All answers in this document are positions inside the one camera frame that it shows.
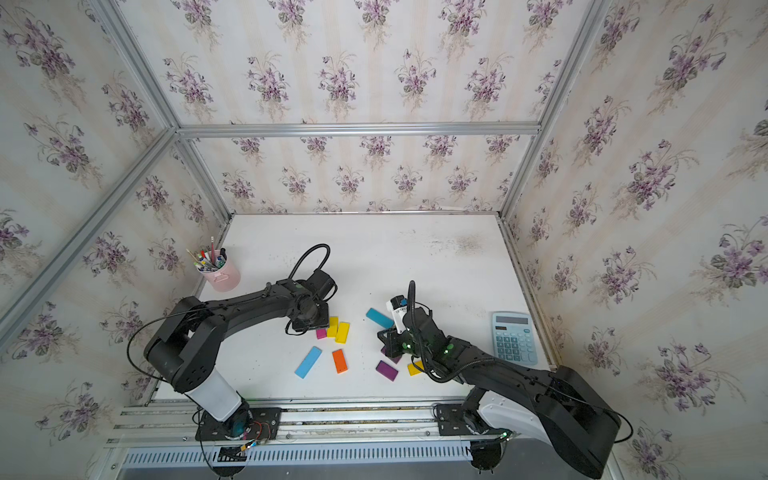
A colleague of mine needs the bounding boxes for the yellow block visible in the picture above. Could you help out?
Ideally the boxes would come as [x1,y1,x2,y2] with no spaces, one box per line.
[326,317,339,338]
[335,322,350,344]

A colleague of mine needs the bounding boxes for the light blue calculator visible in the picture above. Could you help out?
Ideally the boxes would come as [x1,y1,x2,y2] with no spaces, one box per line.
[491,311,538,367]

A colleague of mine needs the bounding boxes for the pens in cup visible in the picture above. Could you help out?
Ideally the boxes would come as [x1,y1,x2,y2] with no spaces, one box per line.
[186,236,227,273]

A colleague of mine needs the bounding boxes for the yellow-orange block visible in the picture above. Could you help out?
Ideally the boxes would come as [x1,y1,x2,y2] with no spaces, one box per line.
[407,361,424,376]

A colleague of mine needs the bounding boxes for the purple block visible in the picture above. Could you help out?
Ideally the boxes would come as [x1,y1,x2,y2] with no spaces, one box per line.
[381,347,402,364]
[375,361,399,382]

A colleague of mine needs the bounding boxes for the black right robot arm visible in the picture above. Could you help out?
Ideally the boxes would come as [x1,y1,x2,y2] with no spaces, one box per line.
[378,295,622,479]

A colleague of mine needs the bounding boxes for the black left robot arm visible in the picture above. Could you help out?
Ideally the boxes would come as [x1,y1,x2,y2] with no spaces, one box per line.
[144,269,337,430]

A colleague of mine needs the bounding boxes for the orange-red block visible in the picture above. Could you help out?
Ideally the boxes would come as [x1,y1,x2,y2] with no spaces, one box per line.
[332,349,348,374]

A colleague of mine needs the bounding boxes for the pink pen cup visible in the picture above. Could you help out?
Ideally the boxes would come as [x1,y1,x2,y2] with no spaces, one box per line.
[201,260,241,292]

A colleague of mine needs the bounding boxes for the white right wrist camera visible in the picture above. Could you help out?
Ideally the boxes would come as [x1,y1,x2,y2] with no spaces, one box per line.
[386,295,408,334]

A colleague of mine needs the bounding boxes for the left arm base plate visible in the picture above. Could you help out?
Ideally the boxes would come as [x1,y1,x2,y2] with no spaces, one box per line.
[195,408,283,442]

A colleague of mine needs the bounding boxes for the light blue long block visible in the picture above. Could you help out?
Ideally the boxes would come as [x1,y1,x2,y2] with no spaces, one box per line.
[294,346,322,379]

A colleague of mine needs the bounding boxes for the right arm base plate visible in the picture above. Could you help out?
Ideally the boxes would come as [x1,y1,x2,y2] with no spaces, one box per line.
[432,403,517,438]

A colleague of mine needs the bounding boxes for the aluminium front rail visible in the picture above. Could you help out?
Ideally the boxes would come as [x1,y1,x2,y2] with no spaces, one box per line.
[106,397,463,448]

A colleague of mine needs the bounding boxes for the purple block lower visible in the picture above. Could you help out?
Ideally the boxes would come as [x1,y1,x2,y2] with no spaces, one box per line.
[375,361,399,382]

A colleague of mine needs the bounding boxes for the purple block upper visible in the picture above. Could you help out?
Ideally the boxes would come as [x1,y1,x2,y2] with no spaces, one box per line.
[381,347,402,364]

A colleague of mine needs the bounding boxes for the teal long block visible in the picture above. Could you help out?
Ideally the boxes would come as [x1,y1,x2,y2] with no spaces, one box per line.
[366,308,395,330]

